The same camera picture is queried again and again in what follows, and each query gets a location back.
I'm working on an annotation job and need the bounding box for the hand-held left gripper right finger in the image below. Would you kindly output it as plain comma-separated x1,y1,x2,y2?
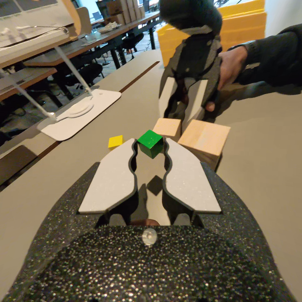
162,137,222,224

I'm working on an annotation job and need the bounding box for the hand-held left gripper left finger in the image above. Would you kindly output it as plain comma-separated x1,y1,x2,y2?
78,138,140,224

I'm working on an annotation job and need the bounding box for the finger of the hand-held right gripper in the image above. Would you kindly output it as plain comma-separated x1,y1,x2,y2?
159,77,178,118
182,80,209,131

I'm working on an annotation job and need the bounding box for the small natural wooden cube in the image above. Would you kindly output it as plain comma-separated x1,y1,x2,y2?
153,118,182,143

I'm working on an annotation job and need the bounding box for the green wooden cube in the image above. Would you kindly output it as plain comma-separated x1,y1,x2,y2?
137,129,164,159

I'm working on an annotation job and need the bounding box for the person's right hand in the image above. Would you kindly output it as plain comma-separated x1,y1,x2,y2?
205,45,248,112

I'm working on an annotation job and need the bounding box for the large natural wooden cube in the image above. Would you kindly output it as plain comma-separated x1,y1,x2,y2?
177,119,231,171

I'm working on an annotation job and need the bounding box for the yellow wooden cube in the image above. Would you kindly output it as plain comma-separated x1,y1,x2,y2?
108,135,123,148

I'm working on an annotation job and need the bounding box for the yellow plastic crate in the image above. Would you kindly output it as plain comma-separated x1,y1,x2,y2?
157,0,267,69

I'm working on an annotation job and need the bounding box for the black office chair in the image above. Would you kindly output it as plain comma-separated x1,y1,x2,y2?
63,63,103,87
122,33,145,54

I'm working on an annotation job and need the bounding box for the white stand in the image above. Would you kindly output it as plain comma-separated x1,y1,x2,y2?
0,25,122,141

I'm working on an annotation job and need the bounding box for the pale cardboard box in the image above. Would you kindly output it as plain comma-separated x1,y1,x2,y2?
123,0,146,23

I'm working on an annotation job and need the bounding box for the wooden desk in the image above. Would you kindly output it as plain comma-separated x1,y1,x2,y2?
0,67,57,101
24,11,161,70

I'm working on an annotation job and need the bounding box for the white crumpled paper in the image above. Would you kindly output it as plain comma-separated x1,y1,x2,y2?
97,21,121,34

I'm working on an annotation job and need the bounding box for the brown cardboard box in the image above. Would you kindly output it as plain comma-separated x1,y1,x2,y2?
106,0,126,25

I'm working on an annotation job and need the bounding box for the dark cable tray cover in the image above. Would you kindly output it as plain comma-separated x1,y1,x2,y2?
0,145,39,187

